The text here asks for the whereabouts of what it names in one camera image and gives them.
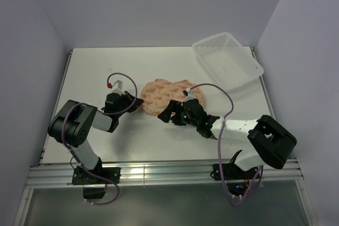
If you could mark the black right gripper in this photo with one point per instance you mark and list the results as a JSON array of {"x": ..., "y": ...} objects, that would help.
[{"x": 174, "y": 106}]

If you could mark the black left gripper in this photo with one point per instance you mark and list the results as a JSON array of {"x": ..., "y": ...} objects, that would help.
[{"x": 131, "y": 99}]

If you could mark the pink floral mesh laundry bag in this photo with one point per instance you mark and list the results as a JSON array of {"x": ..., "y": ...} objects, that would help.
[{"x": 157, "y": 94}]

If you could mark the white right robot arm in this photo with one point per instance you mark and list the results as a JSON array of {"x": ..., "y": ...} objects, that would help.
[{"x": 270, "y": 142}]

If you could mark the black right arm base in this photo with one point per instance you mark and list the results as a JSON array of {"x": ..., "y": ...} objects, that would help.
[{"x": 231, "y": 171}]

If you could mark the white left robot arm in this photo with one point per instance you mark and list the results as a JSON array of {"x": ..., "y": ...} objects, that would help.
[{"x": 73, "y": 122}]

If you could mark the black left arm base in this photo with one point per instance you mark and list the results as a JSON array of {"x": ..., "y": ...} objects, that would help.
[{"x": 95, "y": 187}]

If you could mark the white perforated plastic basket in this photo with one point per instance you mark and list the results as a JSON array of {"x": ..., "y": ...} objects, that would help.
[{"x": 226, "y": 61}]

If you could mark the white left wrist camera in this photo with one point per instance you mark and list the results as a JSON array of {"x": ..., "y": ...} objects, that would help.
[{"x": 116, "y": 87}]

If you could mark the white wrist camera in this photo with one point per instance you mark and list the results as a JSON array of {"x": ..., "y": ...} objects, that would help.
[
  {"x": 116, "y": 87},
  {"x": 189, "y": 95}
]

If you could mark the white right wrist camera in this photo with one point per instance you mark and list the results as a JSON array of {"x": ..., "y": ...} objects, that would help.
[{"x": 189, "y": 95}]

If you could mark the aluminium rail frame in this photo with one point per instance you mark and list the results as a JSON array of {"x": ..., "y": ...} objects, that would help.
[{"x": 165, "y": 169}]

